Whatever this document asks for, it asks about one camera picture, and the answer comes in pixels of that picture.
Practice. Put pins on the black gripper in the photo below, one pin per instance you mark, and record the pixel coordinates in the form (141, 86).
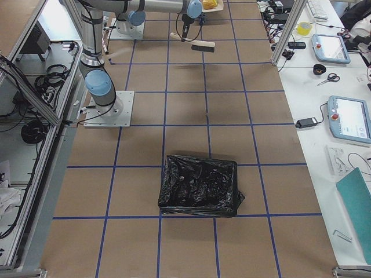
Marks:
(185, 20)

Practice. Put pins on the white hand brush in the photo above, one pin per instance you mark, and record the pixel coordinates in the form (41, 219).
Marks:
(196, 45)

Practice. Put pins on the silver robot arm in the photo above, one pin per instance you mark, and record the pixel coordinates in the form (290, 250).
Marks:
(127, 23)
(91, 65)

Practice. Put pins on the black lined bin near right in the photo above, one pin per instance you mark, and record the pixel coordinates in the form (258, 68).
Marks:
(200, 186)

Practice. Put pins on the yellow tape roll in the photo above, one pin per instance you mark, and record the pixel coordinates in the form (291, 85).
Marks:
(303, 28)

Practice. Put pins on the white keyboard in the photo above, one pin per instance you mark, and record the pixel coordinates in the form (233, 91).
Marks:
(316, 10)

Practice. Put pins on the upper blue teach pendant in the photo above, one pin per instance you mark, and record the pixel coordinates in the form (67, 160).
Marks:
(330, 49)

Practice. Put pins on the blue teach pendant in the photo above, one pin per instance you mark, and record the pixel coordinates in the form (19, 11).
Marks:
(330, 49)
(349, 119)

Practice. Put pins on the black power adapter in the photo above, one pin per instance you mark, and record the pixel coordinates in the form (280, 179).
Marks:
(305, 123)

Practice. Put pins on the lower blue teach pendant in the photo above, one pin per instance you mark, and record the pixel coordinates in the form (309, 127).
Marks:
(349, 119)

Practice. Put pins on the teal folder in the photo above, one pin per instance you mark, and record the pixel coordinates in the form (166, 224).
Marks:
(356, 198)

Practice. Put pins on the white crumpled cloth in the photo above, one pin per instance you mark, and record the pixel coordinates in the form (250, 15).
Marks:
(10, 197)

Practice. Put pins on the metal hex key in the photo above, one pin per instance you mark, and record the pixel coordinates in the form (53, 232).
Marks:
(342, 236)

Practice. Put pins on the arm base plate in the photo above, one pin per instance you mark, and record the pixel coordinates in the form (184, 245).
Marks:
(118, 116)
(115, 35)

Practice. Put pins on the aluminium frame post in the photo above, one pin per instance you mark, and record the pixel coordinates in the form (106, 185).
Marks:
(293, 17)

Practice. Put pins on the black handled scissors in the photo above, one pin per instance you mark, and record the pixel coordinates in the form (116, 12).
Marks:
(332, 77)

